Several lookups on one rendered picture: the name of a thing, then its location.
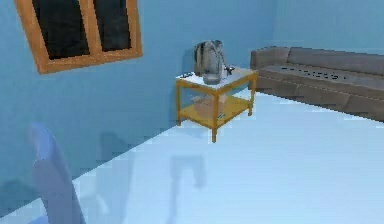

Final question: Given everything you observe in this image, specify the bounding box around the yellow wooden side table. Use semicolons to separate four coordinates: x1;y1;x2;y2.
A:
175;66;259;144

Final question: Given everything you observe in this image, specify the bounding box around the wooden framed window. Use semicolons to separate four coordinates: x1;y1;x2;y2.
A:
13;0;144;75

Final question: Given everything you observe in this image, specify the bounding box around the brown grey sofa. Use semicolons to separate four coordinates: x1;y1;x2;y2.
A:
249;45;384;123

